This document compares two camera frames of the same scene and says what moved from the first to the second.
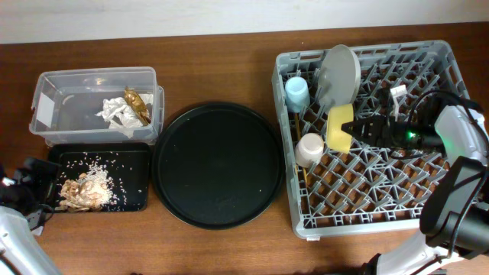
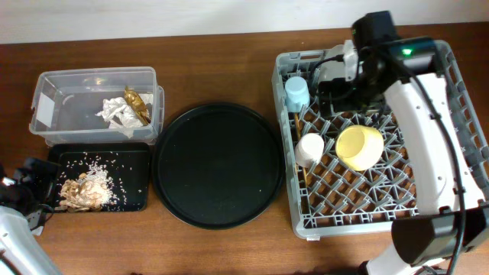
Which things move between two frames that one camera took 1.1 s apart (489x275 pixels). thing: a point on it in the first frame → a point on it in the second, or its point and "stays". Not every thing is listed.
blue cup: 297,94 stays
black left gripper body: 29,177 stays
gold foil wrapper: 137,105 stays
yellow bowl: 338,140 → 358,147
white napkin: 117,113 stays
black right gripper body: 404,135 → 357,93
